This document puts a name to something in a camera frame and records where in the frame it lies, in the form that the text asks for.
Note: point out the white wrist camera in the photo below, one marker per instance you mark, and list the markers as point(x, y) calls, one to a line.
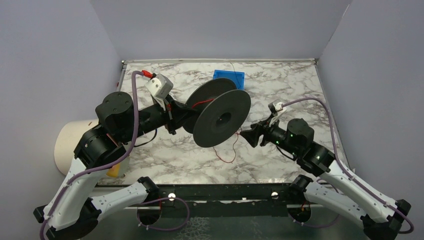
point(277, 109)
point(159, 88)

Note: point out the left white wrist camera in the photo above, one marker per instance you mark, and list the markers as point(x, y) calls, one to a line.
point(159, 88)

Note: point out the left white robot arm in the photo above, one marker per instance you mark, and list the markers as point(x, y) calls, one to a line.
point(73, 212)

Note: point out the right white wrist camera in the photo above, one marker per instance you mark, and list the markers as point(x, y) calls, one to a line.
point(277, 109)

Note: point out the blue plastic bin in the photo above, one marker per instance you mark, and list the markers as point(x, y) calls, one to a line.
point(237, 77)

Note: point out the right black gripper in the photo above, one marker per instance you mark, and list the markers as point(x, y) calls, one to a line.
point(262, 133)

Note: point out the black cable spool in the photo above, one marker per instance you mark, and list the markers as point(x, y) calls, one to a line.
point(221, 109)

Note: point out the cream cylinder with orange lid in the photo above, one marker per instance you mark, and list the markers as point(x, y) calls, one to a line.
point(67, 140)

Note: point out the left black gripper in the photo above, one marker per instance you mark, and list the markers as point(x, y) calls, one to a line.
point(171, 116)

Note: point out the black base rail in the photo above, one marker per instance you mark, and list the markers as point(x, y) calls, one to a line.
point(222, 200)

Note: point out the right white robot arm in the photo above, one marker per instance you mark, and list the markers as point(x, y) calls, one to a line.
point(380, 216)

